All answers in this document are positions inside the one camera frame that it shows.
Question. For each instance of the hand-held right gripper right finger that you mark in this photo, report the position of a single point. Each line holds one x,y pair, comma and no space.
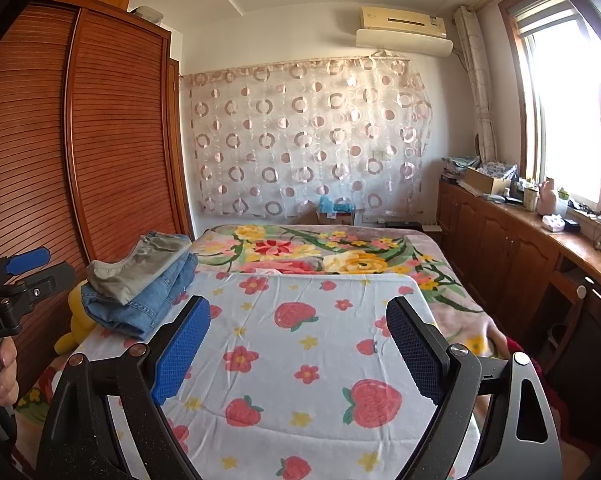
415,350

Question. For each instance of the white tissue box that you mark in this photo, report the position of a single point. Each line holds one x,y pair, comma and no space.
553,223

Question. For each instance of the long wooden cabinet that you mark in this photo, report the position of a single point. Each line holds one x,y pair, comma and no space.
490,240

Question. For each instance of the wooden framed window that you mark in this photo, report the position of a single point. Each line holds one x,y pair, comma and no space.
560,110

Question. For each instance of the pink white figurine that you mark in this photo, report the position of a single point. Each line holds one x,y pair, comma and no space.
546,196

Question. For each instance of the white round knob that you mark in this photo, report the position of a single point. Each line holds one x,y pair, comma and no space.
581,291

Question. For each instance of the pale patterned window curtain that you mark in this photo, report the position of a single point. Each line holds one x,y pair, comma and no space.
478,85

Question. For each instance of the white air conditioner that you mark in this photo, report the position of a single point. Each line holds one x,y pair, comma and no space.
403,19

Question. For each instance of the white air deflector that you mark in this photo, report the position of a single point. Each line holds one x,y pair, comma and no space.
405,44

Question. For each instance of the wooden slatted wardrobe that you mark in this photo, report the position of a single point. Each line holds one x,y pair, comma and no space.
120,135

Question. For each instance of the blue denim jeans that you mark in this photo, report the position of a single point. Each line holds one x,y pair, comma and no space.
130,315

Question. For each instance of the pink floral blanket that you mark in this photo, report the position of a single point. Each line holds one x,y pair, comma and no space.
305,250

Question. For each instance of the white power strip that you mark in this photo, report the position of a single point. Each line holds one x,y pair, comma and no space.
592,211

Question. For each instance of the small black box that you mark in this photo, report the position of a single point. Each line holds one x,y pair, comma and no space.
571,226

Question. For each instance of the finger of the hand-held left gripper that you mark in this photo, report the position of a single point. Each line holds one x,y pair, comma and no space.
50,280
28,261

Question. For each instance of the red cloth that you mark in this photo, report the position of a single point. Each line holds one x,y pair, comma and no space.
535,360

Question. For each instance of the olive green pants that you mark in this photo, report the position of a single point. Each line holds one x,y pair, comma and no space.
130,272

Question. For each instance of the grey box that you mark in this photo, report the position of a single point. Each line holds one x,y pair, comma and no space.
146,14

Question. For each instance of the white strawberry print blanket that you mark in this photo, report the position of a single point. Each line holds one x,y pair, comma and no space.
280,410

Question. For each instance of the small cardboard box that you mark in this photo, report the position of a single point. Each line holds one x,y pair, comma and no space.
335,218

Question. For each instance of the flat black device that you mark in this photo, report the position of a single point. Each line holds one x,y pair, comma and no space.
403,225

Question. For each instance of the cluttered pile of papers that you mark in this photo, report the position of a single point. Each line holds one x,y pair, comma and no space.
458,167

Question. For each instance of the open cardboard box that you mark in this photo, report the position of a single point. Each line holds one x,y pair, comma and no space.
482,182

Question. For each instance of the yellow plush toy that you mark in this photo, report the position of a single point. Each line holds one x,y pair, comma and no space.
78,330

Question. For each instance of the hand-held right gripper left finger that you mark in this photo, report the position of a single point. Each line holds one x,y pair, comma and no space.
180,355

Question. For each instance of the person's left hand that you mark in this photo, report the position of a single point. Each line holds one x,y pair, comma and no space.
8,380

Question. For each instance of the patterned folded cloth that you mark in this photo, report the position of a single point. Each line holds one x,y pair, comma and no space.
500,168

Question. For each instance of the sheer circle pattern curtain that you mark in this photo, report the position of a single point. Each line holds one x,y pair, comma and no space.
305,135

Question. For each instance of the blue plastic bag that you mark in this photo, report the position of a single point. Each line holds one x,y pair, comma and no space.
333,204

